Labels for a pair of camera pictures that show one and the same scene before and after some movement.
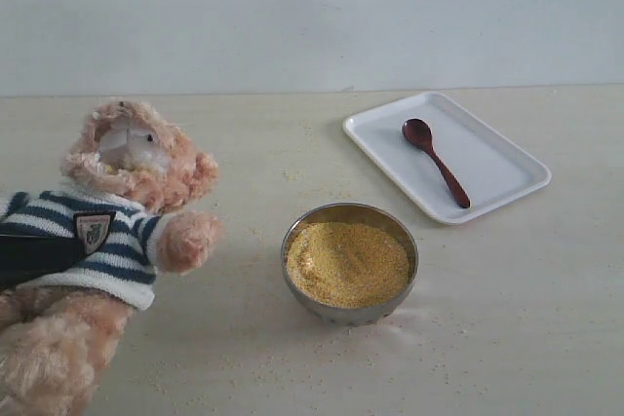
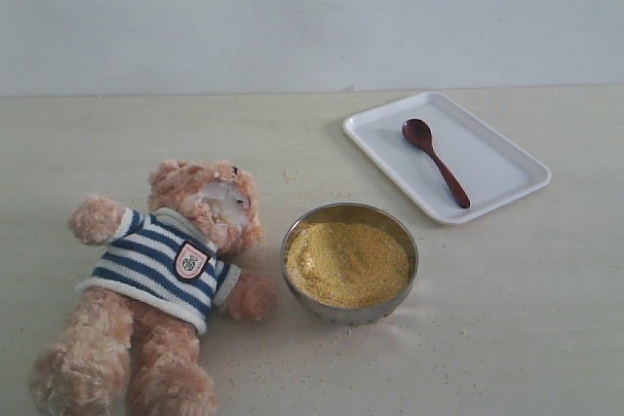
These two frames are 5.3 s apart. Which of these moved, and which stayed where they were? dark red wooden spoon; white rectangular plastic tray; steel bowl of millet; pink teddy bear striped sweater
Moved: pink teddy bear striped sweater
Stayed: steel bowl of millet; dark red wooden spoon; white rectangular plastic tray
